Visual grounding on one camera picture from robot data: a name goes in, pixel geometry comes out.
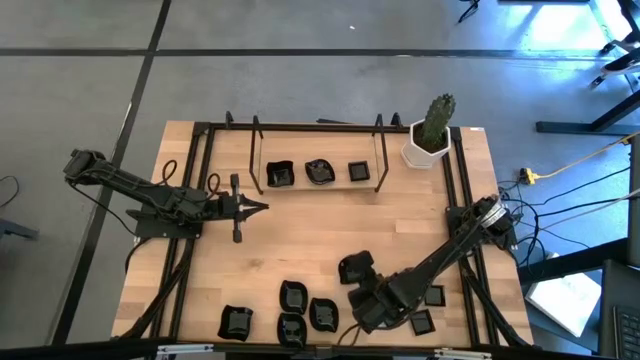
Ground grey floor object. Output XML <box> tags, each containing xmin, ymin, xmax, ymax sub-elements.
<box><xmin>0</xmin><ymin>218</ymin><xmax>40</xmax><ymax>242</ymax></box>

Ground white board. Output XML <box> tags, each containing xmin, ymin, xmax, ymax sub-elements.
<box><xmin>524</xmin><ymin>252</ymin><xmax>603</xmax><ymax>339</ymax></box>

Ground dark grey laptop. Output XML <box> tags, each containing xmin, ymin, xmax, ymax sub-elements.
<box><xmin>598</xmin><ymin>258</ymin><xmax>640</xmax><ymax>360</ymax></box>

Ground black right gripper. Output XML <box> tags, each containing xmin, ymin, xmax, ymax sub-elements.
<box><xmin>349</xmin><ymin>277</ymin><xmax>409</xmax><ymax>335</ymax></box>

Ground wooden shelf with black frame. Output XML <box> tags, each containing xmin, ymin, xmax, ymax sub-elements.
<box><xmin>248</xmin><ymin>113</ymin><xmax>390</xmax><ymax>196</ymax></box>

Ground black desk foot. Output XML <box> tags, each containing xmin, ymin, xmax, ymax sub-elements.
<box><xmin>535</xmin><ymin>89</ymin><xmax>640</xmax><ymax>136</ymax></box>

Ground silver metal bracket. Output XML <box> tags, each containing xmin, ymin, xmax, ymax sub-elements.
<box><xmin>433</xmin><ymin>347</ymin><xmax>494</xmax><ymax>360</ymax></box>
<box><xmin>156</xmin><ymin>343</ymin><xmax>215</xmax><ymax>357</ymax></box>

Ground office chair base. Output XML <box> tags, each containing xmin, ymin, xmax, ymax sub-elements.
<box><xmin>590</xmin><ymin>37</ymin><xmax>640</xmax><ymax>90</ymax></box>

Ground pale grey cable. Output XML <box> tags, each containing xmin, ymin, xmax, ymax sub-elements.
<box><xmin>574</xmin><ymin>187</ymin><xmax>640</xmax><ymax>217</ymax></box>

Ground black stand legs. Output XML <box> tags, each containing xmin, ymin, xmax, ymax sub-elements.
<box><xmin>457</xmin><ymin>0</ymin><xmax>482</xmax><ymax>24</ymax></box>

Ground black rig beam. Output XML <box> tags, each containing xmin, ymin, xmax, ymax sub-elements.
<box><xmin>0</xmin><ymin>338</ymin><xmax>640</xmax><ymax>360</ymax></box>

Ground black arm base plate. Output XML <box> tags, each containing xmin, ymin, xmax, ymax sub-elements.
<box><xmin>134</xmin><ymin>219</ymin><xmax>204</xmax><ymax>240</ymax></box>
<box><xmin>446</xmin><ymin>207</ymin><xmax>518</xmax><ymax>249</ymax></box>

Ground green cactus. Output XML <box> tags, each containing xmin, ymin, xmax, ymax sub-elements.
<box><xmin>418</xmin><ymin>92</ymin><xmax>457</xmax><ymax>154</ymax></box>

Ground white hexagonal plant pot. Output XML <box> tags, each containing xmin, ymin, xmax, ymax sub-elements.
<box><xmin>401</xmin><ymin>119</ymin><xmax>453</xmax><ymax>170</ymax></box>

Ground black cable bundle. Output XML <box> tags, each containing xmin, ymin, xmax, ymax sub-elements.
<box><xmin>119</xmin><ymin>239</ymin><xmax>196</xmax><ymax>341</ymax></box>
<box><xmin>457</xmin><ymin>244</ymin><xmax>532</xmax><ymax>347</ymax></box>

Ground black floor cable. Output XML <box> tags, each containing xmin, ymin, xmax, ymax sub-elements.
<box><xmin>0</xmin><ymin>174</ymin><xmax>21</xmax><ymax>209</ymax></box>
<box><xmin>542</xmin><ymin>167</ymin><xmax>632</xmax><ymax>205</ymax></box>

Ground yellow extension cable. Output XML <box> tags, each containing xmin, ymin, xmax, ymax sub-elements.
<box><xmin>519</xmin><ymin>132</ymin><xmax>640</xmax><ymax>185</ymax></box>

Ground black desk beam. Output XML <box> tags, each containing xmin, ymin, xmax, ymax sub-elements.
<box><xmin>519</xmin><ymin>238</ymin><xmax>630</xmax><ymax>286</ymax></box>

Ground grey panel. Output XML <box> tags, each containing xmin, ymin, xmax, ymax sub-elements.
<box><xmin>627</xmin><ymin>149</ymin><xmax>640</xmax><ymax>269</ymax></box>

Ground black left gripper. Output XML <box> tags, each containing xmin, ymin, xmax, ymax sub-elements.
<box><xmin>217</xmin><ymin>173</ymin><xmax>270</xmax><ymax>244</ymax></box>

